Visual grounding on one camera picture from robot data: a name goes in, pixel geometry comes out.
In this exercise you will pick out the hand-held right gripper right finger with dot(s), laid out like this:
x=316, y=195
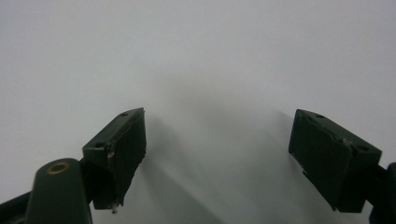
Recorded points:
x=327, y=158

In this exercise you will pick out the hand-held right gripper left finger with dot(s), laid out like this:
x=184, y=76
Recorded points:
x=120, y=155

